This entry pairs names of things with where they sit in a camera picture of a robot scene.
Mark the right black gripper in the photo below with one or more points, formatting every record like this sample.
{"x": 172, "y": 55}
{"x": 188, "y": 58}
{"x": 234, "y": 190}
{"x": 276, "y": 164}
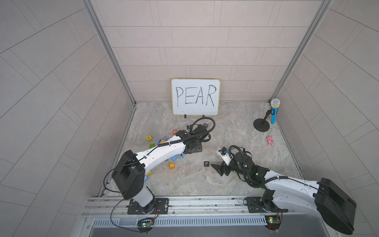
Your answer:
{"x": 218, "y": 168}

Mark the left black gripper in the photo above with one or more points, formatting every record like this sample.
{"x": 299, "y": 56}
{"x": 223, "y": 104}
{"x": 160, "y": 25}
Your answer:
{"x": 199, "y": 149}

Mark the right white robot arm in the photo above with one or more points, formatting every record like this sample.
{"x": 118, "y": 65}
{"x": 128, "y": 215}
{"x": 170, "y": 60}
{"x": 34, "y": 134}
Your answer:
{"x": 322, "y": 199}

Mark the white PEAR whiteboard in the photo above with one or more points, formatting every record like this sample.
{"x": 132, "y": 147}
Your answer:
{"x": 195, "y": 97}

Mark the pink toy figure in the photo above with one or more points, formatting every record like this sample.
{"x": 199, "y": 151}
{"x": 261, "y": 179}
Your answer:
{"x": 269, "y": 140}

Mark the black microphone stand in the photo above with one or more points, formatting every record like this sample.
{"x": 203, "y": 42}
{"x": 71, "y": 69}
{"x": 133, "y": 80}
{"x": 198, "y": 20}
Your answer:
{"x": 262, "y": 125}

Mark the right green circuit board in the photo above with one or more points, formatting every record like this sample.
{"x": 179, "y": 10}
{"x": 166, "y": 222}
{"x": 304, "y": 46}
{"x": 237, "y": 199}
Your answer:
{"x": 273, "y": 223}

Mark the green circuit board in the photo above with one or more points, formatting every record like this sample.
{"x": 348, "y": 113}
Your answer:
{"x": 145, "y": 225}
{"x": 273, "y": 223}

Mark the blue toy microphone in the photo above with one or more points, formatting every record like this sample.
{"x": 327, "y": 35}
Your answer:
{"x": 275, "y": 104}

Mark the left green circuit board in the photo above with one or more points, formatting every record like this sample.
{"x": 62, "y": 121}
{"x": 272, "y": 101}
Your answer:
{"x": 145, "y": 225}

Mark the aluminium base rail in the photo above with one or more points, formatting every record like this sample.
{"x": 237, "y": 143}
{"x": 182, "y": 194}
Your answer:
{"x": 177, "y": 211}

